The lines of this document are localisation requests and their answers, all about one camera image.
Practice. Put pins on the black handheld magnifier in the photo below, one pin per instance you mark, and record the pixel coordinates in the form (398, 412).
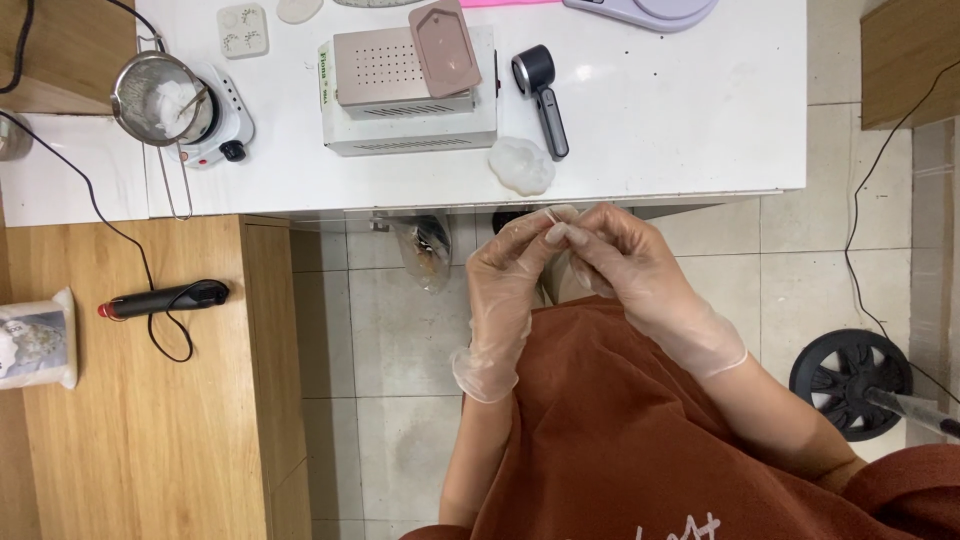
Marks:
(544, 94)

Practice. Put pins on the clear plastic bag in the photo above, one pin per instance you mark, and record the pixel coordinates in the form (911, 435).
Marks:
(426, 251)

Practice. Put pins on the person's right fingers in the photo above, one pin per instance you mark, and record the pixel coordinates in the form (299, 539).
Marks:
(592, 240)

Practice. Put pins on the wooden cabinet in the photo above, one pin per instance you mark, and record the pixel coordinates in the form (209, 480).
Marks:
(911, 60)

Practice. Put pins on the pink silicone mat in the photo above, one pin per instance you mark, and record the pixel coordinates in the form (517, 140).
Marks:
(510, 2)

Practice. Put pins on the small translucent piece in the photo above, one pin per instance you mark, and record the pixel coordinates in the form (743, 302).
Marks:
(556, 217)

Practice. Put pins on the grey fan pole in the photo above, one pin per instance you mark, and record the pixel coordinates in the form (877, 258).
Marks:
(919, 411)

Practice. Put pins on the metal strainer with wax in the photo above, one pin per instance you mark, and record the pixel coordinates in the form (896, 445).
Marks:
(154, 101)

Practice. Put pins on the translucent cloud-shaped silicone mould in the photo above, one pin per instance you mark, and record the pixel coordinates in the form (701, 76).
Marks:
(521, 166)

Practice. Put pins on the pink tag-shaped silicone mould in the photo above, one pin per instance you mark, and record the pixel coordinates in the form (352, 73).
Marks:
(444, 49)

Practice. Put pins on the wooden desk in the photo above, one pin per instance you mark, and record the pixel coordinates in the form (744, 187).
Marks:
(150, 420)

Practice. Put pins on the white electric hot plate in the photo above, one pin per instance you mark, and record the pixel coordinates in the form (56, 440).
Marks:
(225, 124)

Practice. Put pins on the bag of white wax flakes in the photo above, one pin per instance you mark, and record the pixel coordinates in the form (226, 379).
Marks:
(36, 341)

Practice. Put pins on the white square flower mould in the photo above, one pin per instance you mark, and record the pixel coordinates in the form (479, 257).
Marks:
(242, 31)

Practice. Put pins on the black heat gun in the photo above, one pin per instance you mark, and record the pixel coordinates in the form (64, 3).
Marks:
(169, 298)

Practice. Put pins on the lilac kitchen scale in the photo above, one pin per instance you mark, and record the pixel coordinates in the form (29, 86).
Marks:
(645, 11)

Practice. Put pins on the beige perforated metal box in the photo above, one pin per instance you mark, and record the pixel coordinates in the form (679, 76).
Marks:
(375, 75)

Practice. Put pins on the white machine box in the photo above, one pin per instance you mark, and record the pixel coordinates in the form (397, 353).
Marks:
(409, 135)

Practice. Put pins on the person's right hand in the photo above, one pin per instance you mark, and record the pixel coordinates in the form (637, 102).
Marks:
(645, 277)

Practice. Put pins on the wooden stirring stick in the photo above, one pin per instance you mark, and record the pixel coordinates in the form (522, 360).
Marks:
(193, 101)

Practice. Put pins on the glass jar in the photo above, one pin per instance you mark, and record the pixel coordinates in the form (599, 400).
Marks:
(11, 136)

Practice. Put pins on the person's left hand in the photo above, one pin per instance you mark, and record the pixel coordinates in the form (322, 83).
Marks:
(499, 277)

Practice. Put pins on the brown apron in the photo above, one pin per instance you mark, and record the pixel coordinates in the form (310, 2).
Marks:
(637, 450)

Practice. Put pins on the translucent round mould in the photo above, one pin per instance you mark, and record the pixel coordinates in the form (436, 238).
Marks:
(298, 9)

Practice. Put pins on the black fan base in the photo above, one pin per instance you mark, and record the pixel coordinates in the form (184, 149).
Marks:
(840, 382)

